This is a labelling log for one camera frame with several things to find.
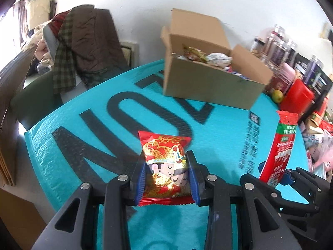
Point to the white framed board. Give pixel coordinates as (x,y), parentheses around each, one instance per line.
(130,53)

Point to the long red snack packet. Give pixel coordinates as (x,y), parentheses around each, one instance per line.
(281,148)

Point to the white line-print packet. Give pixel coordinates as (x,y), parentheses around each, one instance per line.
(218,58)

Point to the group of clear food jars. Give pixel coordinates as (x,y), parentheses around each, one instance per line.
(273,44)

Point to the black printed package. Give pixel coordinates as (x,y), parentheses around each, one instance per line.
(320,80)

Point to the stack of flattened cardboard sheets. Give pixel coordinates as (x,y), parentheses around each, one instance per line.
(10,109)

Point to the brown curtain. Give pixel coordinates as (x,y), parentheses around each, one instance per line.
(20,18)

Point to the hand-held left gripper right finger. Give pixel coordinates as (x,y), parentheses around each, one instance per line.
(193,185)

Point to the brown jacket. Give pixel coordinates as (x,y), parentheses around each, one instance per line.
(96,39)

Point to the teal bubble mat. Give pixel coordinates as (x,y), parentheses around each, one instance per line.
(229,125)

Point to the gold brown snack bag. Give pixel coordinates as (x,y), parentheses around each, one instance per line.
(195,53)

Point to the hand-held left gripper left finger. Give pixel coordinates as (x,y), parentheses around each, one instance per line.
(140,185)

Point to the green plaid garment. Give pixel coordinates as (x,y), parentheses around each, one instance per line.
(62,65)

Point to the red canister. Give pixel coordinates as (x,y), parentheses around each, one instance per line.
(296,96)

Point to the pile of pale bedding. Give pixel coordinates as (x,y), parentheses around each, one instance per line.
(36,49)

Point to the pink bottle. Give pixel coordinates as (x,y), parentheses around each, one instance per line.
(286,70)

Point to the pink plastic package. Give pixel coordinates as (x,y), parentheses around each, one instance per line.
(322,158)

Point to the cream cloth-covered cabinet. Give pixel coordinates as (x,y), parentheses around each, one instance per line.
(39,10)

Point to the large cardboard sheet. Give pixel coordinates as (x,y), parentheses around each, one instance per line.
(18,213)

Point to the green fruit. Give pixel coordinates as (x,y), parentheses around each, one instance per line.
(277,95)

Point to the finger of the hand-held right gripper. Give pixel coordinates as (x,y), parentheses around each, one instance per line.
(287,178)
(286,200)

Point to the red gold figure-print packet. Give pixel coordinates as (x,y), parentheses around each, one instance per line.
(164,161)

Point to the cardboard box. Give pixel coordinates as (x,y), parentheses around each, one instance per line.
(208,86)

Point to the red plaid garment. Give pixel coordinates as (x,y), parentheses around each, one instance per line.
(56,22)

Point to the dark green sofa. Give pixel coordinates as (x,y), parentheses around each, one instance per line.
(36,101)

